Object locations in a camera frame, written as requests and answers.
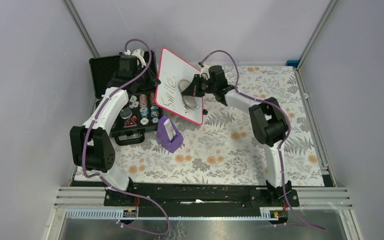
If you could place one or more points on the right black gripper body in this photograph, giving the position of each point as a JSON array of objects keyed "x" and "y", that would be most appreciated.
[{"x": 201, "y": 86}]

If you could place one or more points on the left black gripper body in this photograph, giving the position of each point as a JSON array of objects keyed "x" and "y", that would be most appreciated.
[{"x": 146, "y": 80}]

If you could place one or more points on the grey eraser cloth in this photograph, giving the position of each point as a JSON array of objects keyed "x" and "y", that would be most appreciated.
[{"x": 188, "y": 99}]

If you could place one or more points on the pink framed whiteboard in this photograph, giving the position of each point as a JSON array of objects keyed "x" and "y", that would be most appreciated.
[{"x": 172, "y": 69}]

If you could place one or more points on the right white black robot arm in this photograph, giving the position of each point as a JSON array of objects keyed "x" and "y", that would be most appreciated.
[{"x": 269, "y": 123}]

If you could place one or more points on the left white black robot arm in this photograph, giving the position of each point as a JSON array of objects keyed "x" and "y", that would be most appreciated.
[{"x": 95, "y": 155}]

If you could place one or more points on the orange poker chip stack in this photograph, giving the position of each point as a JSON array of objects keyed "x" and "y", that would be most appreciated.
[{"x": 143, "y": 100}]

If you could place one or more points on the blue poker chip stack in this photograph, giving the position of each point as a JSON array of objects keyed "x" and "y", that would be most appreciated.
[{"x": 144, "y": 112}]

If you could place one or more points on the black poker chip case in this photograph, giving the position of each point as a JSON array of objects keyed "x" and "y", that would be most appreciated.
[{"x": 117, "y": 111}]

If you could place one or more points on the purple box holder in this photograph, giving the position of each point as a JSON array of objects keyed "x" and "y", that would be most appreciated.
[{"x": 167, "y": 135}]

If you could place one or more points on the floral tablecloth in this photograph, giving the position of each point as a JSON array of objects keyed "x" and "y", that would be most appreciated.
[{"x": 223, "y": 150}]

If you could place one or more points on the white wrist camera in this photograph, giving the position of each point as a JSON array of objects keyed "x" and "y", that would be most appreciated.
[{"x": 139, "y": 54}]

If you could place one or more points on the blue corner bracket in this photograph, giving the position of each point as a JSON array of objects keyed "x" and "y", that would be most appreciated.
[{"x": 292, "y": 63}]

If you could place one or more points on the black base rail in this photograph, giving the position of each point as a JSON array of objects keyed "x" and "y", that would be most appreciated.
[{"x": 247, "y": 195}]

